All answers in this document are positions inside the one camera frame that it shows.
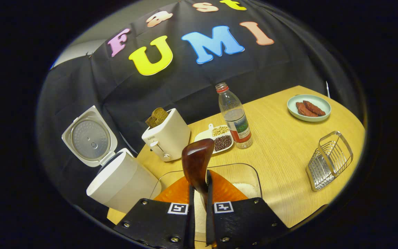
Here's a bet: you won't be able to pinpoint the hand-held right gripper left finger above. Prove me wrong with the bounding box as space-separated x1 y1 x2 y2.
113 176 196 249

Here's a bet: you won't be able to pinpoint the clear glass container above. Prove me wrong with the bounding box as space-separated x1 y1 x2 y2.
150 163 263 242

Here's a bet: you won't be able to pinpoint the brown toast slices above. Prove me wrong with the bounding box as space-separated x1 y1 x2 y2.
146 108 169 128

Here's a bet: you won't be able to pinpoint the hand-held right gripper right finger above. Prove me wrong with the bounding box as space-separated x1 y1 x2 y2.
205 169 289 249

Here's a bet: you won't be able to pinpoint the clear plastic water bottle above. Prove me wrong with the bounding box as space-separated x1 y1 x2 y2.
215 82 253 149

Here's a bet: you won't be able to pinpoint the white divided bean dish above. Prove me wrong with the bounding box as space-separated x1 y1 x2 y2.
195 123 234 154

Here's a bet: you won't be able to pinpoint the metal wire chopstick holder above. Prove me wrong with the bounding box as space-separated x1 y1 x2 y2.
305 131 353 192

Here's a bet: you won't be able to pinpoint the red meat slice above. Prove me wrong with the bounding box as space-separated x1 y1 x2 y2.
303 100 326 116
296 102 319 117

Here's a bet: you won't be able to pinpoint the brown wooden spoon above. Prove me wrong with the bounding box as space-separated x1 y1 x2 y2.
182 138 215 208

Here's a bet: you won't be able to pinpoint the pale green plate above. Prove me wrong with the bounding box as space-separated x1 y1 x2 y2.
287 94 332 122

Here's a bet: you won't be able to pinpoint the white toaster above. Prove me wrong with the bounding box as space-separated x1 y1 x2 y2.
142 108 191 162

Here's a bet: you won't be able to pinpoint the black backdrop cloth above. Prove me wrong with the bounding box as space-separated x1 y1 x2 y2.
37 0 362 208

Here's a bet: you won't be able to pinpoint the white rice cooker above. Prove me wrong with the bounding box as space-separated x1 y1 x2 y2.
61 105 161 213

